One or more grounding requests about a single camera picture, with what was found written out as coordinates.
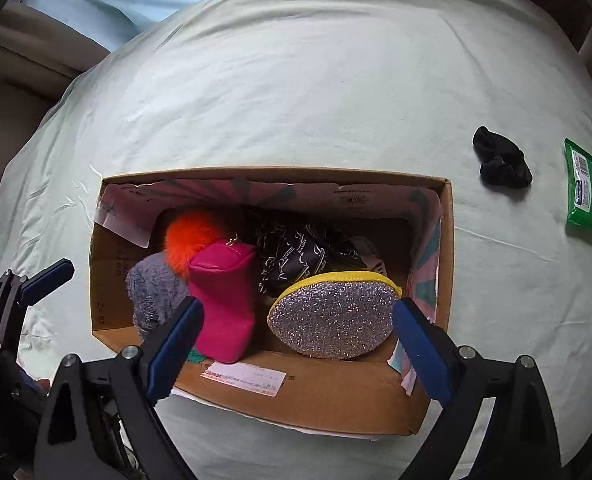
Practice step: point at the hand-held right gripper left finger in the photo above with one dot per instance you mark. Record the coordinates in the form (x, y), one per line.
(175, 345)

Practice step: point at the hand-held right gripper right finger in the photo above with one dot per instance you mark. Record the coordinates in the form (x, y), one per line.
(421, 345)

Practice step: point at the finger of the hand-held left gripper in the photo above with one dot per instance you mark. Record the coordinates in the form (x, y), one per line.
(48, 280)

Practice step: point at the grey fluffy scrunchie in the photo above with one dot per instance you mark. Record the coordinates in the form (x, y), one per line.
(153, 290)

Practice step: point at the pink zip pouch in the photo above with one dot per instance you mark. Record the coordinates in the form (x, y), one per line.
(220, 300)

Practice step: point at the round silver glitter pouch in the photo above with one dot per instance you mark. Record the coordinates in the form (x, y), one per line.
(333, 320)

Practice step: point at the pale pink scrunchie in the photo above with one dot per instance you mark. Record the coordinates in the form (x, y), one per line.
(372, 257)

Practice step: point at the cardboard box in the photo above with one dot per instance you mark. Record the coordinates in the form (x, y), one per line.
(326, 390)

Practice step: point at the orange fluffy pompom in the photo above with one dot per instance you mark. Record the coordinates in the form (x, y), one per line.
(190, 240)

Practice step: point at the black patterned scrunchie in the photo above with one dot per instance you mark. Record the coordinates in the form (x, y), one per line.
(296, 255)

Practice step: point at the black velvet scrunchie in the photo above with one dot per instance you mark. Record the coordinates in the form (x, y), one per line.
(501, 162)

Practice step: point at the green tissue packet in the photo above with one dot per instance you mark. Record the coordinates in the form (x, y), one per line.
(581, 185)

